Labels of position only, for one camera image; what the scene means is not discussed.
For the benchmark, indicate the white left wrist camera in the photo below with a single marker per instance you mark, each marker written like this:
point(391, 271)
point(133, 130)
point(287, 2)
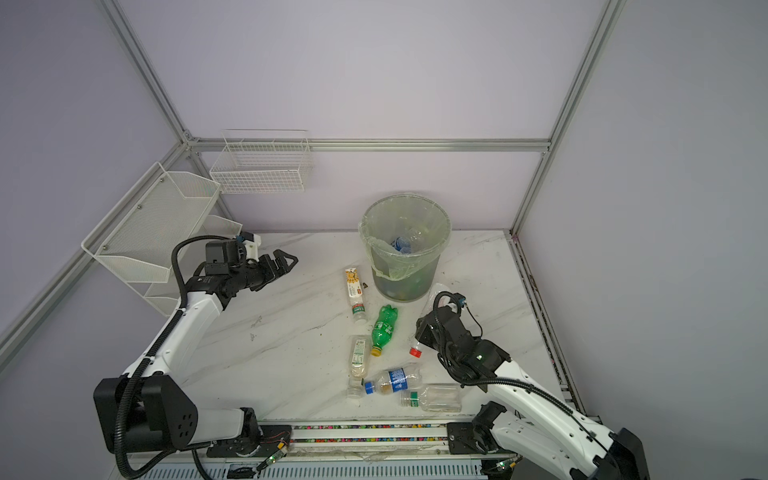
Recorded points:
point(250, 244)

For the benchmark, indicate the white mesh two-tier shelf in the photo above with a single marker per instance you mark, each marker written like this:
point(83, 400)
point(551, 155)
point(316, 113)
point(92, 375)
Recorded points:
point(135, 240)

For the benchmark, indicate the clear bottle red cap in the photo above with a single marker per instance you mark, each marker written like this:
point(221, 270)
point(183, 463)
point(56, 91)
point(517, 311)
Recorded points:
point(423, 336)

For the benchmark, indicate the clear bottle green cap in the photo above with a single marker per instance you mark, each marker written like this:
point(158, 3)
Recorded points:
point(445, 398)

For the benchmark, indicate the white wire wall basket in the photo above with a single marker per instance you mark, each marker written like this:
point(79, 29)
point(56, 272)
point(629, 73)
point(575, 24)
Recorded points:
point(263, 161)

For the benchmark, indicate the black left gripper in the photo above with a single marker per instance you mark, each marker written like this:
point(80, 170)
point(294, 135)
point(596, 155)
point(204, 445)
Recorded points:
point(272, 272)

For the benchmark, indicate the green soda bottle yellow cap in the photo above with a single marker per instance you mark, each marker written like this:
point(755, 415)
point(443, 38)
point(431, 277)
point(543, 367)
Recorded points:
point(383, 329)

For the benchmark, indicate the clear bottle sunflower label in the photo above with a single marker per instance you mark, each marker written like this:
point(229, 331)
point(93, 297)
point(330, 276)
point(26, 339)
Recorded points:
point(355, 295)

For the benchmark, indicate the small bottle green white label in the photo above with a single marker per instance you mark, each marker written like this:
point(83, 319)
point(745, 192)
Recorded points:
point(358, 366)

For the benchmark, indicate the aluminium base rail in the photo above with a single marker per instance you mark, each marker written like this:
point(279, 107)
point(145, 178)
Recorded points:
point(432, 449)

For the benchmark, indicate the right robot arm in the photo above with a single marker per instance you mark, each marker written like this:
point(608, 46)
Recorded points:
point(540, 408)

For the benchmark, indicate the grey mesh waste bin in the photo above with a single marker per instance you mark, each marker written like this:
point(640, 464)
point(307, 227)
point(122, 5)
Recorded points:
point(405, 258)

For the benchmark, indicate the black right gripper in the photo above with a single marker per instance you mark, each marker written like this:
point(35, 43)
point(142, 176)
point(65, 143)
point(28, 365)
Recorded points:
point(422, 329)

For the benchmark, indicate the bottle blue label white cap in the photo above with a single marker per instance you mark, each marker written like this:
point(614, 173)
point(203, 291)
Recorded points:
point(406, 245)

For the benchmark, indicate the green plastic bin liner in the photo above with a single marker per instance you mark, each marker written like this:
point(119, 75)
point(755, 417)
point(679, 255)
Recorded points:
point(403, 237)

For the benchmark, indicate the aluminium frame profile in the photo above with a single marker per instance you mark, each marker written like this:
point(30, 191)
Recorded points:
point(22, 331)

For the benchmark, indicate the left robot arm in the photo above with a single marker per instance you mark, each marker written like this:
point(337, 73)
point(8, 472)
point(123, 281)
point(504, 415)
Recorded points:
point(145, 409)

